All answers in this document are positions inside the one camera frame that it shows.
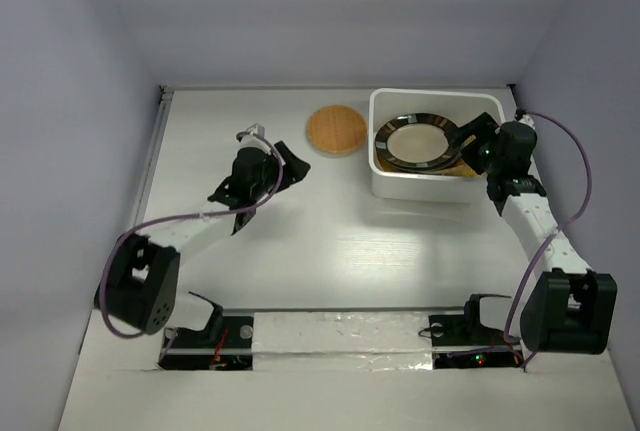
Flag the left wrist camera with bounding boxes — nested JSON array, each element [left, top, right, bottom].
[[236, 123, 265, 144]]

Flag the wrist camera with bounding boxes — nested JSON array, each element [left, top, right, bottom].
[[236, 123, 265, 144], [514, 108, 535, 129]]

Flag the round woven bamboo plate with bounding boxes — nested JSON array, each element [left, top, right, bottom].
[[306, 105, 368, 155]]

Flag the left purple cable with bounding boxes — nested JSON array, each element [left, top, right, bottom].
[[97, 133, 287, 338]]

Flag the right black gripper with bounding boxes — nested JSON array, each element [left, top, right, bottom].
[[445, 112, 503, 175]]

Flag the teal round ceramic plate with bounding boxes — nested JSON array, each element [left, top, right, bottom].
[[378, 160, 474, 176]]

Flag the white plastic bin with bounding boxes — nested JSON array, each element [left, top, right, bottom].
[[368, 88, 505, 204]]

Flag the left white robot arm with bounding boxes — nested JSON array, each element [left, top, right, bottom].
[[95, 131, 311, 339]]

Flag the aluminium rail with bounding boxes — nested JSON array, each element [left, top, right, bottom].
[[124, 86, 175, 230]]

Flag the dark striped rim ceramic plate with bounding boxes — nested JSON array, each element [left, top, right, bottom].
[[373, 113, 458, 162]]

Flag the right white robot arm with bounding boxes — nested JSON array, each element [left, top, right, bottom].
[[446, 111, 617, 355]]

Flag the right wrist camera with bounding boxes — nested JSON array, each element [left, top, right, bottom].
[[514, 108, 535, 129]]

